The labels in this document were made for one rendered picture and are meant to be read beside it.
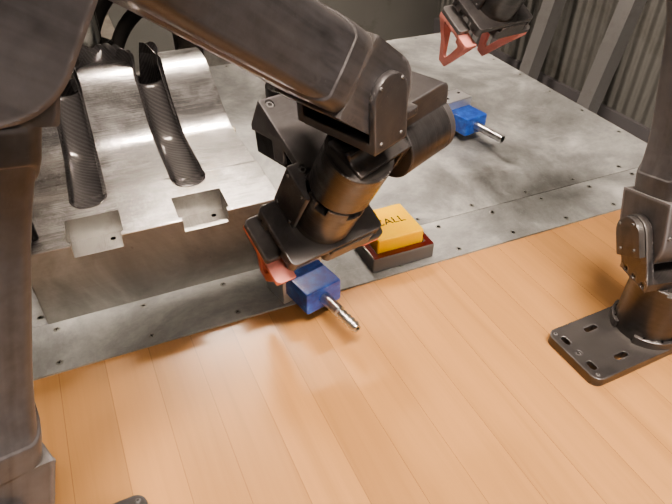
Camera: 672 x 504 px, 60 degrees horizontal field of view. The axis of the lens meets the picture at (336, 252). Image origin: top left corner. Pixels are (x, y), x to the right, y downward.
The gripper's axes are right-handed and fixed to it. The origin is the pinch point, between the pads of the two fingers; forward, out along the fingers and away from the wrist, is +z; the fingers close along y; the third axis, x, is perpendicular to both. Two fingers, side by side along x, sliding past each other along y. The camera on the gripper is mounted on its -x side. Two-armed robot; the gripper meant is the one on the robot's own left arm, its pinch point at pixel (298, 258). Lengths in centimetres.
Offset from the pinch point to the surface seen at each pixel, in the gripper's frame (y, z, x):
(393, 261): -10.9, 1.7, 4.5
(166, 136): 2.1, 10.7, -25.5
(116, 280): 16.5, 5.7, -7.5
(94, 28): -6, 39, -71
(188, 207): 6.6, 3.5, -11.5
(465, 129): -39.6, 8.4, -10.4
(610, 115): -216, 104, -32
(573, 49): -224, 103, -68
